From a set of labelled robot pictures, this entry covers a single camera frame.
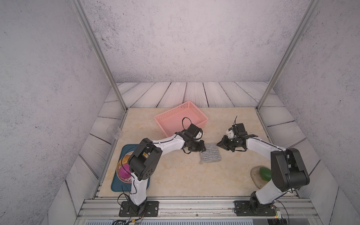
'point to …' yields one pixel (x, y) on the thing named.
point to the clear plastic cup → (115, 130)
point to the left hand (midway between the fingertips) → (207, 150)
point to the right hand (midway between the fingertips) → (218, 143)
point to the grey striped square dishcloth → (212, 153)
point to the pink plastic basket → (170, 121)
